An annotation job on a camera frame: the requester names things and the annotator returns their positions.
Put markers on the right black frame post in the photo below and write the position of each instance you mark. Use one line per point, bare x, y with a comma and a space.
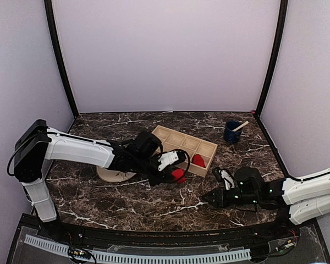
273, 58

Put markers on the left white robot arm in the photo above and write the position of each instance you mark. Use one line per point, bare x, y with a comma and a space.
115, 162

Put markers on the black front table rail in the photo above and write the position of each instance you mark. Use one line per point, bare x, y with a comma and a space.
234, 236

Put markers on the white slotted cable duct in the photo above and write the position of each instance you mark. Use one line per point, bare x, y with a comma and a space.
121, 254

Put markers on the left black frame post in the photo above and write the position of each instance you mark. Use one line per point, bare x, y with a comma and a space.
59, 57

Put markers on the dark blue enamel mug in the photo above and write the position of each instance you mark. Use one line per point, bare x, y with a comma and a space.
231, 136

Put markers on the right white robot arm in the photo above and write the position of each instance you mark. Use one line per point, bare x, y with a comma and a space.
298, 199

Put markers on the red santa sock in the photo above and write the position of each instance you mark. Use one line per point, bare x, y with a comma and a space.
198, 160
178, 175

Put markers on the wooden compartment tray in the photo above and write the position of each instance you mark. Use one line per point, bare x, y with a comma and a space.
172, 140

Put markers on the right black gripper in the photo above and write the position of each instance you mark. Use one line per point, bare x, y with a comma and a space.
220, 200

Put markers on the wooden stick in mug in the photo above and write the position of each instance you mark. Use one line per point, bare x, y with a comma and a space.
240, 126

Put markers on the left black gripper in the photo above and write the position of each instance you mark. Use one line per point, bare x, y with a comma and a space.
164, 176

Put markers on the round painted wooden plate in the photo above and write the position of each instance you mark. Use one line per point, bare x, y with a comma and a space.
113, 176

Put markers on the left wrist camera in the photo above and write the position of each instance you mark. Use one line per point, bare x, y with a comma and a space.
171, 158

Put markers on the black frame post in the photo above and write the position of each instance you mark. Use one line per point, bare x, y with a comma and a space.
59, 57
273, 58

